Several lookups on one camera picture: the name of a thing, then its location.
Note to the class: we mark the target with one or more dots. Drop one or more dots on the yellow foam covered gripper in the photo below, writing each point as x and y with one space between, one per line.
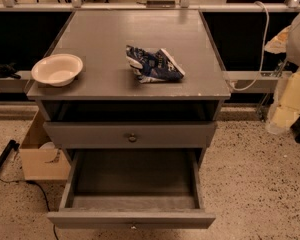
299 45

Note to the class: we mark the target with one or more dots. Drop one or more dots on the grey drawer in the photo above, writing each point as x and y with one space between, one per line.
71 135
133 189

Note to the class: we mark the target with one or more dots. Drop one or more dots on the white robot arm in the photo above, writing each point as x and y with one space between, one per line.
285 110

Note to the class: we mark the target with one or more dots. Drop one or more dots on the grey wooden drawer cabinet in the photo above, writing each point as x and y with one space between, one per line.
107 89

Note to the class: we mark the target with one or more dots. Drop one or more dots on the blue white chip bag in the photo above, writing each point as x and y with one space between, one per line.
153 67

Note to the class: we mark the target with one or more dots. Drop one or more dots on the white plastic bowl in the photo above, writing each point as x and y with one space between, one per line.
57 70

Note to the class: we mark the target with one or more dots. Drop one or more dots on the cardboard box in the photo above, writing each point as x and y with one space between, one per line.
41 159

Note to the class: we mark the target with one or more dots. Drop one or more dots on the black bar on floor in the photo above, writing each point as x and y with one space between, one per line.
12 145

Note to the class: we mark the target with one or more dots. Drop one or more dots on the black object on rail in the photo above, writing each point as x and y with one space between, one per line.
7 71

